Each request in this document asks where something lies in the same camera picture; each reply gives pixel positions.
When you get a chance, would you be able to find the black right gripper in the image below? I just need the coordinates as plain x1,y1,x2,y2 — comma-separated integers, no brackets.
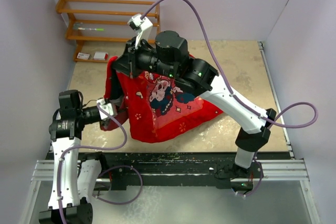
111,36,178,79

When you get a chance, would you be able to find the red printed pillowcase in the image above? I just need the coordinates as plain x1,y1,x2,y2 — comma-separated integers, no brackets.
100,56,223,143

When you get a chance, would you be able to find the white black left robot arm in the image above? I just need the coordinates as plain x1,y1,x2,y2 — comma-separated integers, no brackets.
38,90,108,223

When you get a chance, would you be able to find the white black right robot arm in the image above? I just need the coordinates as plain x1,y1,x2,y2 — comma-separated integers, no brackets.
112,30,276,177

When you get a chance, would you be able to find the white red small box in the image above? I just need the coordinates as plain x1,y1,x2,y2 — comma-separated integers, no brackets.
93,51,109,61

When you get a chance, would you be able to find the red white card box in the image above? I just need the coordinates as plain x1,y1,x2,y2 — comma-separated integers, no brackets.
76,52,90,60

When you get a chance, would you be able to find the green white pen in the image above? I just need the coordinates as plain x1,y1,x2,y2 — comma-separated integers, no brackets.
73,23,104,31

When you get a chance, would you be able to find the wooden shelf rack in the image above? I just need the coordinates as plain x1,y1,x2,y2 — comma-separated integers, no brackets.
55,0,153,62

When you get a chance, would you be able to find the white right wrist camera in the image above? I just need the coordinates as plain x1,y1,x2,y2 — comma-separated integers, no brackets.
127,14,153,49

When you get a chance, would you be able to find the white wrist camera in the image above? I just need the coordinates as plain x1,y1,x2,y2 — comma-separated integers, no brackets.
96,98,117,119
127,14,153,49

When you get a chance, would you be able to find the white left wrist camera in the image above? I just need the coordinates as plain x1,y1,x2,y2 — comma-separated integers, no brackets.
96,98,117,119

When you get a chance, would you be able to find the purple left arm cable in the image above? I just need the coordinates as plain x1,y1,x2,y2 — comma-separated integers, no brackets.
58,103,128,224

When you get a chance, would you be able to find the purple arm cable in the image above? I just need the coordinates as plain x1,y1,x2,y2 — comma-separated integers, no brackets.
58,103,128,224
140,0,319,128

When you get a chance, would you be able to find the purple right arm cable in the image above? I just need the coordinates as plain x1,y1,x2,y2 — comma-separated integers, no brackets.
140,0,319,128

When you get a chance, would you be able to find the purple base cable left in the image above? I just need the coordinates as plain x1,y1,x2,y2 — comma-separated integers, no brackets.
88,165,144,206

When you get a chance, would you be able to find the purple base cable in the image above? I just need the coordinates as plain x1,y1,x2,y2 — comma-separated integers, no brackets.
234,159,264,198
88,165,144,206

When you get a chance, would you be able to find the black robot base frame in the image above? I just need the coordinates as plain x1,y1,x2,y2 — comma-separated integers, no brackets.
45,151,266,191

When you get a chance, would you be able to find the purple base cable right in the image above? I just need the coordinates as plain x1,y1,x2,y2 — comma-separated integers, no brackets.
234,159,264,198

